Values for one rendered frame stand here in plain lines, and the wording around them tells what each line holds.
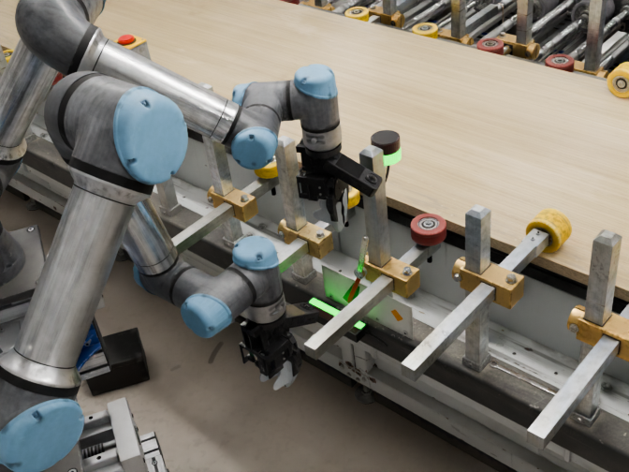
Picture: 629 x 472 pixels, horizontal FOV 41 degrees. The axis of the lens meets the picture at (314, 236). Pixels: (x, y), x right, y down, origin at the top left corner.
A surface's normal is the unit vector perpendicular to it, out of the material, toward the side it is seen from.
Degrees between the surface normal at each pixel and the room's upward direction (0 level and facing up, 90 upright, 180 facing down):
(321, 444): 0
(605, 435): 0
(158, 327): 0
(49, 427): 95
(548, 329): 90
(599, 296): 90
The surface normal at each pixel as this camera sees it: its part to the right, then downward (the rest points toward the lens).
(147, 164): 0.81, 0.20
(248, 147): -0.07, 0.62
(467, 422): -0.11, -0.79
